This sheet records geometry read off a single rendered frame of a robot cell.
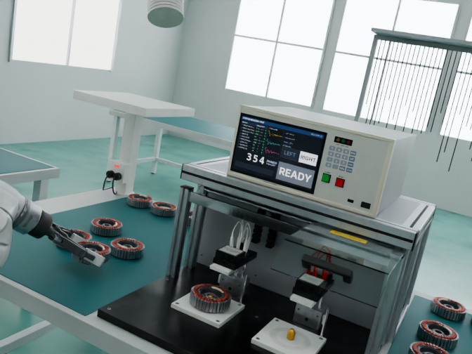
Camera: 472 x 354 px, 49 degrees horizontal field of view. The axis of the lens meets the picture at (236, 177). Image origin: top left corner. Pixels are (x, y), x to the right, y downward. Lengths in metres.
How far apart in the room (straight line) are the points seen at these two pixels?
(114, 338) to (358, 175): 0.72
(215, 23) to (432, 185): 4.23
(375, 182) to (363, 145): 0.10
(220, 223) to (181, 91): 7.44
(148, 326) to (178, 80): 7.91
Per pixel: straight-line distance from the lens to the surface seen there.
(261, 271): 1.63
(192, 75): 8.93
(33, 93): 6.83
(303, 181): 1.39
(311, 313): 1.47
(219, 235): 1.67
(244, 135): 1.45
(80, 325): 1.38
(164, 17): 2.43
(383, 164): 1.33
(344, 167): 1.35
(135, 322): 1.34
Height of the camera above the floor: 1.43
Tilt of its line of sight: 12 degrees down
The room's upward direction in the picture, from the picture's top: 11 degrees clockwise
